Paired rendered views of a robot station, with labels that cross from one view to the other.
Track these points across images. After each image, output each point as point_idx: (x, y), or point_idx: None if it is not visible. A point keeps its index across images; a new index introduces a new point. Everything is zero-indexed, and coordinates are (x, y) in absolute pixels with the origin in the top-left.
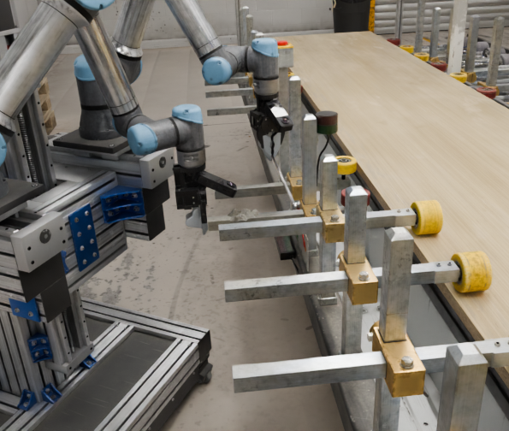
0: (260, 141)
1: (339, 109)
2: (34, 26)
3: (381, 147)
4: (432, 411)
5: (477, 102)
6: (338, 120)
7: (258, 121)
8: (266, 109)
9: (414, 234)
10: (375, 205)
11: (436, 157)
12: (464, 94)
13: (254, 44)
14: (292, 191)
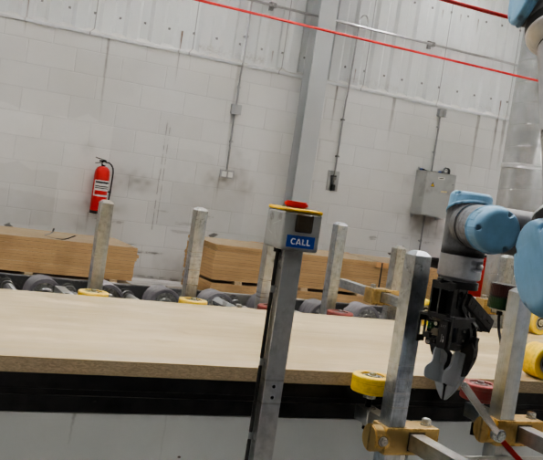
0: (473, 363)
1: (76, 349)
2: None
3: (293, 357)
4: None
5: (38, 296)
6: (151, 357)
7: (469, 329)
8: (473, 305)
9: None
10: (428, 408)
11: (317, 345)
12: None
13: (491, 201)
14: (436, 440)
